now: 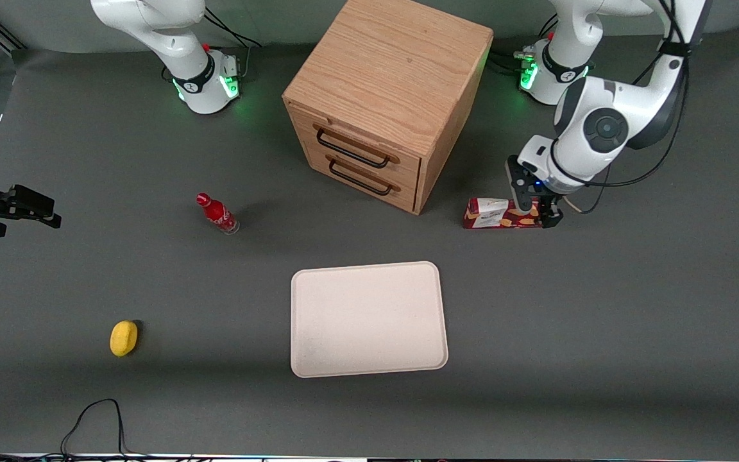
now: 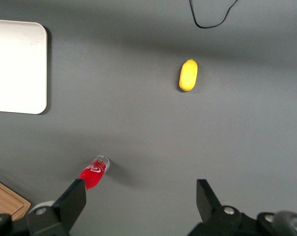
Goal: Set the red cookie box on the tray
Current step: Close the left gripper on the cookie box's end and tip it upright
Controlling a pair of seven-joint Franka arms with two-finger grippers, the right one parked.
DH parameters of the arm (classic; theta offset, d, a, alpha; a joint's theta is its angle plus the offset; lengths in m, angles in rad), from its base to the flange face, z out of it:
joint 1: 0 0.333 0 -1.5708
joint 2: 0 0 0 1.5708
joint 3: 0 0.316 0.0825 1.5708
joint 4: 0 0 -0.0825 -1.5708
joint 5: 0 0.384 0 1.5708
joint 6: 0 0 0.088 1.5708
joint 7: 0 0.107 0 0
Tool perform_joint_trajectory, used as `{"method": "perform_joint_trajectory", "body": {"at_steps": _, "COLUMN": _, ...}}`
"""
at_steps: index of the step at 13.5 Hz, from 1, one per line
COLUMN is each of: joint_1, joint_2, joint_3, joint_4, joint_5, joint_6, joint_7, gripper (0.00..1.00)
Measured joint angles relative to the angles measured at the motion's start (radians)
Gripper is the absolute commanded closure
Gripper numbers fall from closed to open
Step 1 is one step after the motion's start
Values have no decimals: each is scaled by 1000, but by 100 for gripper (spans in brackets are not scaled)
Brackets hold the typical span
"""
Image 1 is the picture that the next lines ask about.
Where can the red cookie box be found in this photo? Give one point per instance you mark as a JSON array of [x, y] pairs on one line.
[[491, 215]]

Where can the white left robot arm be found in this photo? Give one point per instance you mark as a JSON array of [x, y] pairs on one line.
[[607, 128]]

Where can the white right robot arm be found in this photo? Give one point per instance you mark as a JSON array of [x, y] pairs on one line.
[[199, 77]]

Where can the beige plastic tray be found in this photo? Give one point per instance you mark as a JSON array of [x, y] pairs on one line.
[[369, 321]]

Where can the wooden drawer front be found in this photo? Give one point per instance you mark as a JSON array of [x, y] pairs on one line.
[[401, 160], [401, 192]]

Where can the yellow lemon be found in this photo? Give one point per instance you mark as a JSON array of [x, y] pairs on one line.
[[123, 338]]

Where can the wooden drawer cabinet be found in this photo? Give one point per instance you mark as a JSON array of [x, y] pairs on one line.
[[389, 64]]

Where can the red cola bottle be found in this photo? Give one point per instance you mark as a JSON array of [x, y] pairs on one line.
[[217, 213]]

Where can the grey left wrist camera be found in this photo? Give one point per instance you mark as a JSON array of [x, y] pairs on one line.
[[533, 157]]

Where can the aluminium frame rail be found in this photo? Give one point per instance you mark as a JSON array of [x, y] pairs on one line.
[[4, 33]]

